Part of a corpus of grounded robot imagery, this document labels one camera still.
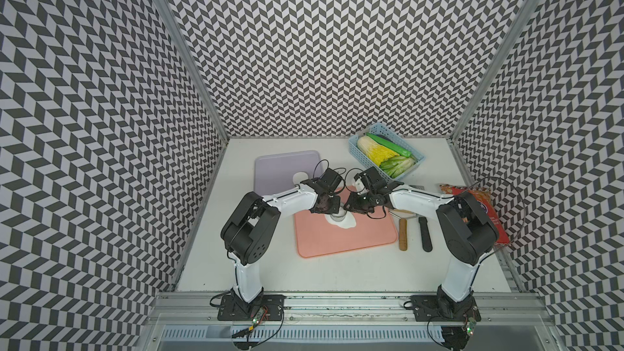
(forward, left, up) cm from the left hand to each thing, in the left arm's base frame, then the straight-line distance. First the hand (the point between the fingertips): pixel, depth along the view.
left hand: (332, 210), depth 92 cm
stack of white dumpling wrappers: (+16, +14, 0) cm, 21 cm away
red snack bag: (+6, -61, 0) cm, 61 cm away
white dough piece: (-4, -6, -2) cm, 8 cm away
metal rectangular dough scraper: (+12, -37, -3) cm, 39 cm away
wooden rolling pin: (-9, -26, -2) cm, 27 cm away
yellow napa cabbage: (+25, -19, +6) cm, 32 cm away
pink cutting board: (-10, +7, -2) cm, 12 cm away
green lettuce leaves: (+17, -27, +6) cm, 33 cm away
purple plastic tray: (+18, +25, 0) cm, 31 cm away
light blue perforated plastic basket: (+39, -25, +2) cm, 46 cm away
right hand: (-1, -5, +1) cm, 6 cm away
